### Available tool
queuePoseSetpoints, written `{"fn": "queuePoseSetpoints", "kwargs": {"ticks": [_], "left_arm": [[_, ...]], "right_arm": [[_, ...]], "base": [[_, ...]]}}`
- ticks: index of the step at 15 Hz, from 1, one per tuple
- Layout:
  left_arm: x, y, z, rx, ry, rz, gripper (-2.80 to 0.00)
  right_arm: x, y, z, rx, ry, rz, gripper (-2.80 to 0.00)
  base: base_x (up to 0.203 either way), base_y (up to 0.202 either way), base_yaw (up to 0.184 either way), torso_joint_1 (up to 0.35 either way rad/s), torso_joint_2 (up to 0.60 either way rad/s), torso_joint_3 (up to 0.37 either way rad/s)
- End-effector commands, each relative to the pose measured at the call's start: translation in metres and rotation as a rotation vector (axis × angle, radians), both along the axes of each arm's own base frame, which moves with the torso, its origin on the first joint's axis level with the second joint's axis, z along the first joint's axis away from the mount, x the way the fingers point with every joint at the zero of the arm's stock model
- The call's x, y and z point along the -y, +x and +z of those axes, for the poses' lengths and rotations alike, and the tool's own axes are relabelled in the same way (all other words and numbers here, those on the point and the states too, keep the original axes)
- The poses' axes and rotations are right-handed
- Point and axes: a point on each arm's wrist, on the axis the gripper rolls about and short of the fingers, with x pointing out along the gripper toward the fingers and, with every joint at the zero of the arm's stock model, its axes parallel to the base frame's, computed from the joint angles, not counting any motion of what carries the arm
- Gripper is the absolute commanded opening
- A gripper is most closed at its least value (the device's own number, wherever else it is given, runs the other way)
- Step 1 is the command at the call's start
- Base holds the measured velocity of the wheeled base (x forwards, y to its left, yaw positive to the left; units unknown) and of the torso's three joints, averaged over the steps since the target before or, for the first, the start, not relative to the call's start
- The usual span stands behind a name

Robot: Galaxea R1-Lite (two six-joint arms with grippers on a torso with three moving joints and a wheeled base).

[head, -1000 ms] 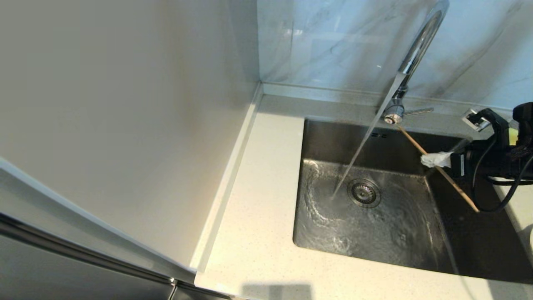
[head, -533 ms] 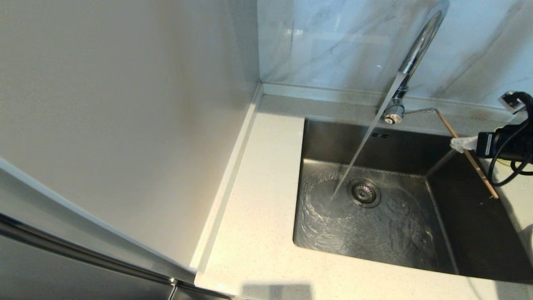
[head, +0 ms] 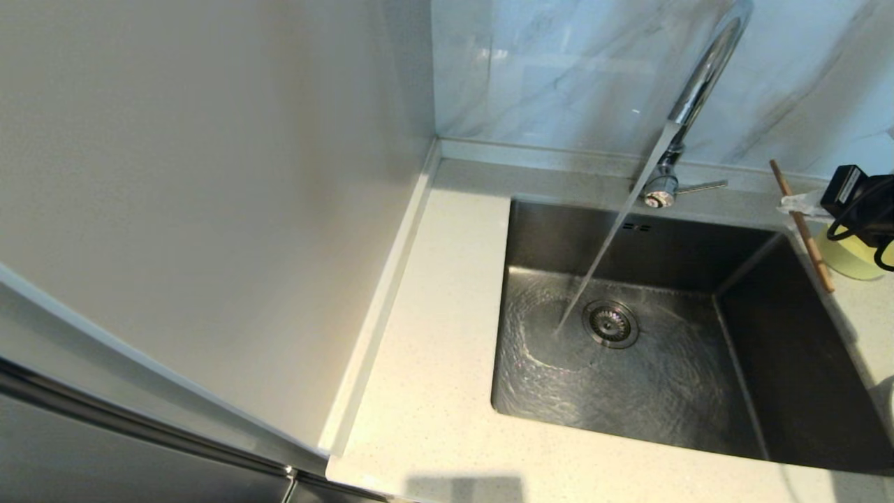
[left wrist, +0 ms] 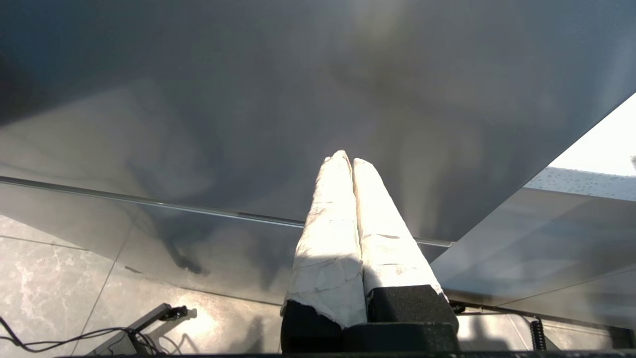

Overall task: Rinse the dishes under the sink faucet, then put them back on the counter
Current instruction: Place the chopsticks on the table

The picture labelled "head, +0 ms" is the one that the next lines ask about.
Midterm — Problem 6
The wooden chopstick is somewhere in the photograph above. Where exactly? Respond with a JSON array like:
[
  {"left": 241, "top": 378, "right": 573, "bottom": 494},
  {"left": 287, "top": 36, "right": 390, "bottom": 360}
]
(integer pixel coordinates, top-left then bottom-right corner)
[{"left": 770, "top": 159, "right": 836, "bottom": 294}]

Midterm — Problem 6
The chrome kitchen faucet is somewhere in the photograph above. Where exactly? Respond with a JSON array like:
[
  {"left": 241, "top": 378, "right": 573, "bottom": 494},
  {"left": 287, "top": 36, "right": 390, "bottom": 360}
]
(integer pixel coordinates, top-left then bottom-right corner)
[{"left": 641, "top": 0, "right": 754, "bottom": 210}]

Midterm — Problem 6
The stainless steel sink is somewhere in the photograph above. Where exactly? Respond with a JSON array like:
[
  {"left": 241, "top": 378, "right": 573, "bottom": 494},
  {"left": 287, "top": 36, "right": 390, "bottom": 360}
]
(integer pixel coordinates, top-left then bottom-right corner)
[{"left": 490, "top": 198, "right": 894, "bottom": 476}]

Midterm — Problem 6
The yellow plastic bowl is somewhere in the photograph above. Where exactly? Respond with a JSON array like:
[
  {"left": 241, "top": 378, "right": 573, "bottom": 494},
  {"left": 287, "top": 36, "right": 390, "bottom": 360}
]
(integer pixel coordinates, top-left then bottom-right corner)
[{"left": 817, "top": 224, "right": 884, "bottom": 282}]

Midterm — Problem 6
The cream round plate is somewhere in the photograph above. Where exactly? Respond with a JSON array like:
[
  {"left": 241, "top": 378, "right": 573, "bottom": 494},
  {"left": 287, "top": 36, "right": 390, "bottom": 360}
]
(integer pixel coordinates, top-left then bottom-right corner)
[{"left": 877, "top": 377, "right": 894, "bottom": 448}]

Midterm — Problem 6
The round metal drain strainer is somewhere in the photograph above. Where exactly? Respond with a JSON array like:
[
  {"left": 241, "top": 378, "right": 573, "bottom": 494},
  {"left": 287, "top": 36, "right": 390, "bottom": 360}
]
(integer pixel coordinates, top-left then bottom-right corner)
[{"left": 582, "top": 299, "right": 639, "bottom": 349}]

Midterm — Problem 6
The tall grey refrigerator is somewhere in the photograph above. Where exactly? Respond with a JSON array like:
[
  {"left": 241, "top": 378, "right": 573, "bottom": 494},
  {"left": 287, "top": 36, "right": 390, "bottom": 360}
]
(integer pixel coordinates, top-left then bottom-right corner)
[{"left": 0, "top": 0, "right": 442, "bottom": 503}]

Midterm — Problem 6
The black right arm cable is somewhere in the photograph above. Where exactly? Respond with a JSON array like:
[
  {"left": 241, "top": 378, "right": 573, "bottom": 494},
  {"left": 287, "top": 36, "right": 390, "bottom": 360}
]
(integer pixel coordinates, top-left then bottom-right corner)
[{"left": 828, "top": 178, "right": 894, "bottom": 273}]

